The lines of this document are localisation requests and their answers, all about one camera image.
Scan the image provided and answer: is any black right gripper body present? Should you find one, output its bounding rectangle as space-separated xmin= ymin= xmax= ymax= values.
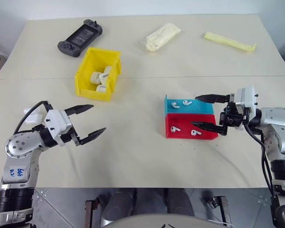
xmin=218 ymin=94 xmax=244 ymax=136

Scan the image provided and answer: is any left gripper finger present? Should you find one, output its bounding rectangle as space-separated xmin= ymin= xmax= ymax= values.
xmin=64 ymin=104 xmax=95 ymax=118
xmin=78 ymin=127 xmax=107 ymax=146

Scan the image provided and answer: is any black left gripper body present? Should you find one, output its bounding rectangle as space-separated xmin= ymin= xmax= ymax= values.
xmin=59 ymin=118 xmax=81 ymax=146

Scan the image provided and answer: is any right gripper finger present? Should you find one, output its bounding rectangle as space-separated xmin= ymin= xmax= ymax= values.
xmin=195 ymin=94 xmax=230 ymax=105
xmin=190 ymin=121 xmax=228 ymax=136

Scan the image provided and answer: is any yellow plastic bin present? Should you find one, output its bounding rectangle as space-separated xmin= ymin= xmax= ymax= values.
xmin=74 ymin=47 xmax=123 ymax=103

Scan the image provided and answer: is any blue plastic tray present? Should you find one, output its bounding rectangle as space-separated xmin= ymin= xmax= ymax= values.
xmin=163 ymin=94 xmax=216 ymax=116

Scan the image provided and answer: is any red plastic tray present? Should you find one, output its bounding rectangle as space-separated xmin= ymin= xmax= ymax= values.
xmin=164 ymin=114 xmax=219 ymax=140

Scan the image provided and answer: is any long pale yellow packet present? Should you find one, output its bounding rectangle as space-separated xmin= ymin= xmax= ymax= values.
xmin=203 ymin=31 xmax=257 ymax=54

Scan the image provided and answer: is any black handheld game console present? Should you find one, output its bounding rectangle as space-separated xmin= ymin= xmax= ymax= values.
xmin=57 ymin=19 xmax=104 ymax=58

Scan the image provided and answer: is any rusty metal table bar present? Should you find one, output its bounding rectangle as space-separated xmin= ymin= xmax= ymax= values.
xmin=218 ymin=196 xmax=230 ymax=227
xmin=85 ymin=199 xmax=96 ymax=228

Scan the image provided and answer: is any clear bag of cream contents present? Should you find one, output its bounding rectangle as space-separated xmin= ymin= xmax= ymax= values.
xmin=138 ymin=22 xmax=182 ymax=53

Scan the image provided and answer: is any white rounded robot torso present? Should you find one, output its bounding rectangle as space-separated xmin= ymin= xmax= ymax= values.
xmin=113 ymin=214 xmax=216 ymax=228

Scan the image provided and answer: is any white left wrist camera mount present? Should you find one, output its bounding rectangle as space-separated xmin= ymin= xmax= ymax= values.
xmin=44 ymin=109 xmax=73 ymax=143

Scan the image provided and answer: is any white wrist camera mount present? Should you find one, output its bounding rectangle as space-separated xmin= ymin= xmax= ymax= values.
xmin=235 ymin=85 xmax=259 ymax=114
xmin=44 ymin=109 xmax=73 ymax=143

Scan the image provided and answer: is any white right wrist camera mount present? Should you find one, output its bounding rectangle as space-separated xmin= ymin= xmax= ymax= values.
xmin=235 ymin=85 xmax=259 ymax=114

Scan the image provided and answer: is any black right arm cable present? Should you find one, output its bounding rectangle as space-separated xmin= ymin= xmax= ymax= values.
xmin=243 ymin=108 xmax=280 ymax=228

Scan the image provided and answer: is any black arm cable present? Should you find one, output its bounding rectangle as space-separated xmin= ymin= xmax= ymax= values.
xmin=243 ymin=108 xmax=280 ymax=228
xmin=14 ymin=100 xmax=54 ymax=135

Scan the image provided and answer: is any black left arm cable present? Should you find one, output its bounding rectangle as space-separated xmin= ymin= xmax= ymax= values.
xmin=14 ymin=100 xmax=54 ymax=135

